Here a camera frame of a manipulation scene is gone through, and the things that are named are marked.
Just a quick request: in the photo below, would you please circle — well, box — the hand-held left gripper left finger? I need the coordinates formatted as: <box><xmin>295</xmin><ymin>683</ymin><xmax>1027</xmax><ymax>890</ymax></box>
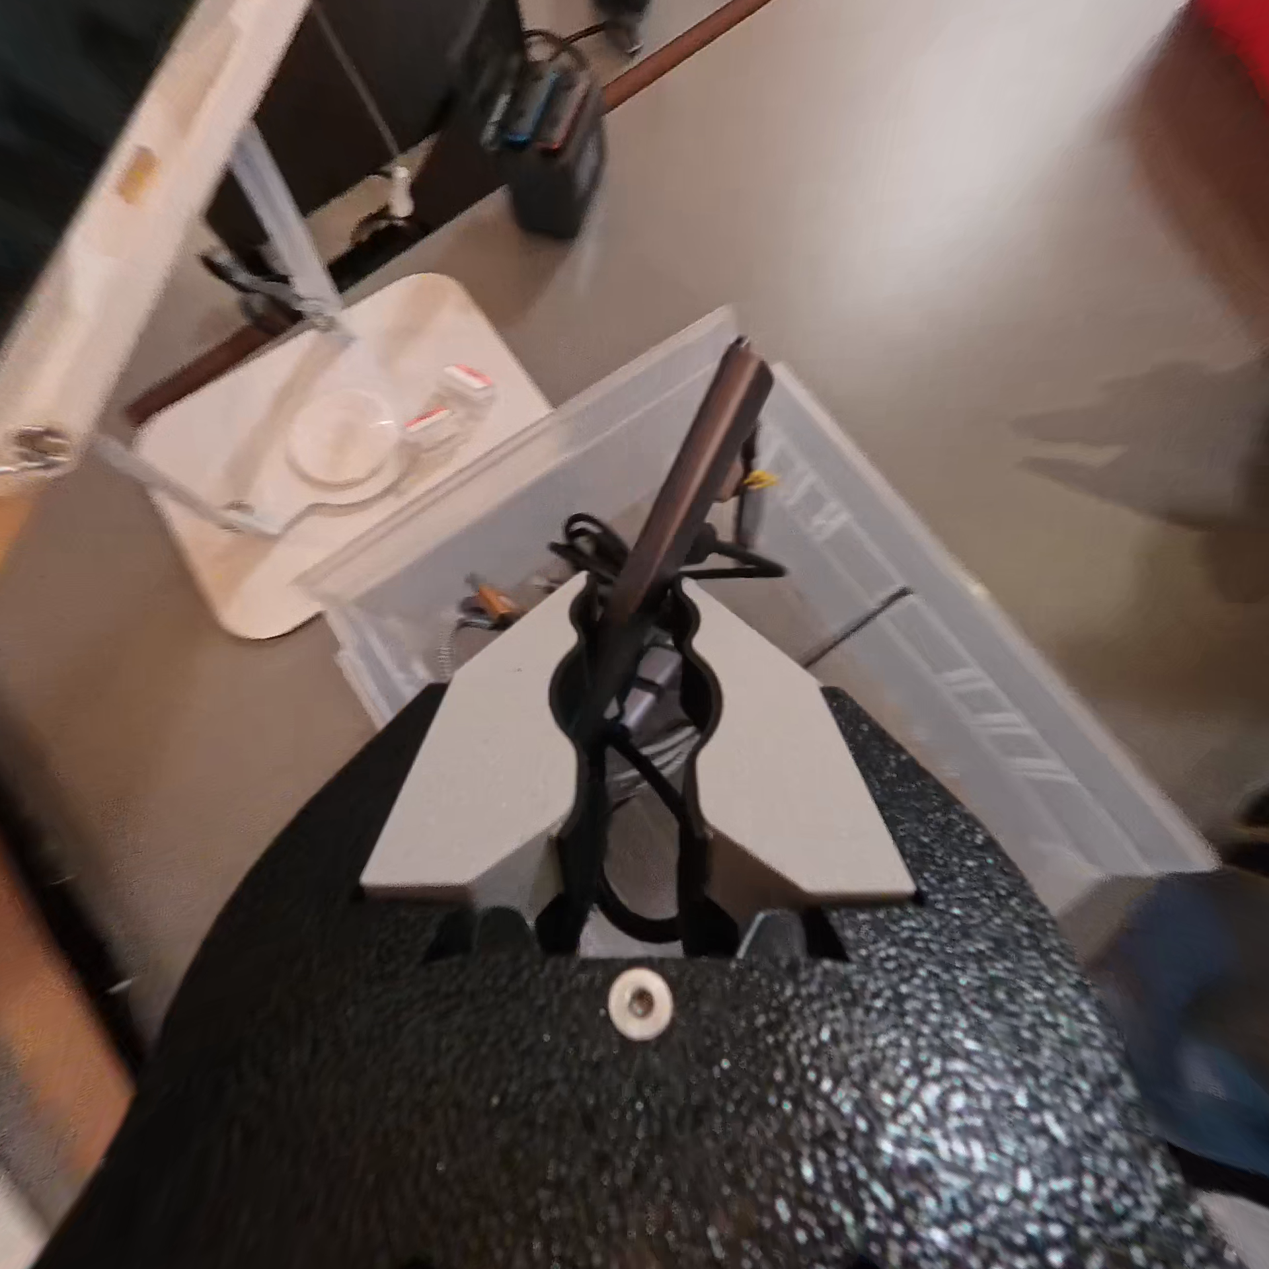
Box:
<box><xmin>359</xmin><ymin>573</ymin><xmax>602</xmax><ymax>958</ymax></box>

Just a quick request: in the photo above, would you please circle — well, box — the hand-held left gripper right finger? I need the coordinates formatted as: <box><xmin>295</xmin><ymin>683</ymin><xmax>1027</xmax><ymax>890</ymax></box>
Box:
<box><xmin>674</xmin><ymin>580</ymin><xmax>918</xmax><ymax>958</ymax></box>

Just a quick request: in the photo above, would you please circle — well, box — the silver usb hub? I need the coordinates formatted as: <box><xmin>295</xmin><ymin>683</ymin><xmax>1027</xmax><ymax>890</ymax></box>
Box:
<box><xmin>610</xmin><ymin>645</ymin><xmax>695</xmax><ymax>795</ymax></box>

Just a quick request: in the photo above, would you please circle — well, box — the clear plastic bin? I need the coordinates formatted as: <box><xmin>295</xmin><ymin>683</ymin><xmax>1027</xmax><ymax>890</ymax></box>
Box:
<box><xmin>297</xmin><ymin>306</ymin><xmax>1221</xmax><ymax>924</ymax></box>

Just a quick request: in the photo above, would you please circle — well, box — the black usb-c cable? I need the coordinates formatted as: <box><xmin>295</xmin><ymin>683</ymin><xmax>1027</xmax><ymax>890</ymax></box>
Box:
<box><xmin>551</xmin><ymin>511</ymin><xmax>789</xmax><ymax>943</ymax></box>

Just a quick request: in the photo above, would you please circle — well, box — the white desk lamp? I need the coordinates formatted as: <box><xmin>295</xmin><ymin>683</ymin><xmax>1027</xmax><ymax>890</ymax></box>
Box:
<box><xmin>0</xmin><ymin>0</ymin><xmax>553</xmax><ymax>640</ymax></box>

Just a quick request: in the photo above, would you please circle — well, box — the black portable power station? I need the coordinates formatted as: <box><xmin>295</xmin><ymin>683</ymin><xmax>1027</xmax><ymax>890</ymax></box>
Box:
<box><xmin>483</xmin><ymin>31</ymin><xmax>608</xmax><ymax>240</ymax></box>

